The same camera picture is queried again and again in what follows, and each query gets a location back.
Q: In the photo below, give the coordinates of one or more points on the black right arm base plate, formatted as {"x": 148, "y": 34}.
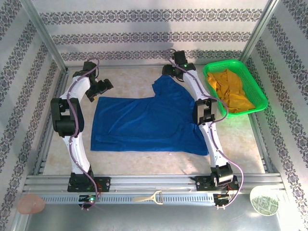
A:
{"x": 202, "y": 184}

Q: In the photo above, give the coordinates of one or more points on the aluminium frame post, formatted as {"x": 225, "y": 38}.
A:
{"x": 256, "y": 36}
{"x": 45, "y": 36}

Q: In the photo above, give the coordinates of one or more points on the aluminium mounting rail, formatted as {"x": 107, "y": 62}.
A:
{"x": 154, "y": 180}

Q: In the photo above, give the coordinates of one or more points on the blue t-shirt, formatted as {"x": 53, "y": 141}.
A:
{"x": 144, "y": 125}

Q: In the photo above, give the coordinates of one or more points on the cream vegetable peeler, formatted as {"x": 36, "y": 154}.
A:
{"x": 142, "y": 198}

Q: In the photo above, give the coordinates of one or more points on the green patterned bowl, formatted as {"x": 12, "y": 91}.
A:
{"x": 264, "y": 204}

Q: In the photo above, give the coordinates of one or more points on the pink round lump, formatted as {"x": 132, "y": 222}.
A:
{"x": 31, "y": 204}

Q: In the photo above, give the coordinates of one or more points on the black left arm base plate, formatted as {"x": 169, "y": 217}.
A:
{"x": 104, "y": 184}

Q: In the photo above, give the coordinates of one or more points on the orange cloth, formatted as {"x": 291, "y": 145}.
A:
{"x": 228, "y": 91}

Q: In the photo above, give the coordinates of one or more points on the aluminium back rail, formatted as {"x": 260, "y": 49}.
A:
{"x": 132, "y": 65}

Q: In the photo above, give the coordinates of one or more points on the green plastic basket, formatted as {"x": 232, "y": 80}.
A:
{"x": 253, "y": 89}

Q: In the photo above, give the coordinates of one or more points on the aluminium side rail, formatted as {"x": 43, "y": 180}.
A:
{"x": 258, "y": 134}
{"x": 42, "y": 156}

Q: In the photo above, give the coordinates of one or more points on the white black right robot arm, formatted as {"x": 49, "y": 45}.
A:
{"x": 216, "y": 154}

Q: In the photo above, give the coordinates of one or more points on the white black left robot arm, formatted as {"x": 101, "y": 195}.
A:
{"x": 65, "y": 125}

